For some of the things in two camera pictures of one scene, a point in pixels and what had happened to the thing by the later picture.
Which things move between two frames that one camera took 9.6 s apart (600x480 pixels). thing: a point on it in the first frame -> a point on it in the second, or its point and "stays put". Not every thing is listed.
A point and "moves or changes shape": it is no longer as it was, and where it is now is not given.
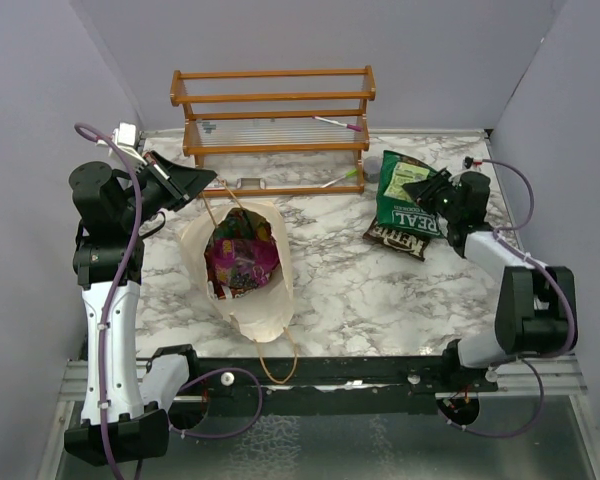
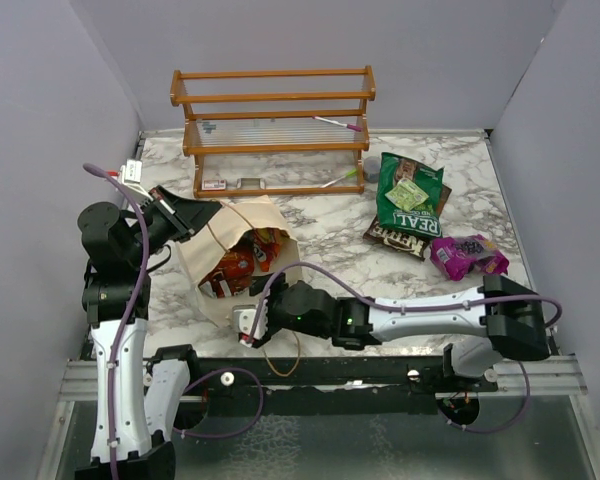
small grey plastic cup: [372, 168] stays put
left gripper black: [181, 182] -> [187, 216]
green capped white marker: [351, 173] stays put
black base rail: [330, 385] stays put
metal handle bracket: [251, 183] stays put
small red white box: [214, 186] stays put
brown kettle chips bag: [414, 246] stays put
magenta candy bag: [243, 262] -> [459, 256]
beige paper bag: [261, 313] moves or changes shape
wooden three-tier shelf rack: [276, 131] stays put
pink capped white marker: [349, 126] stays put
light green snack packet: [403, 174] moves or changes shape
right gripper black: [424, 191] -> [276, 284]
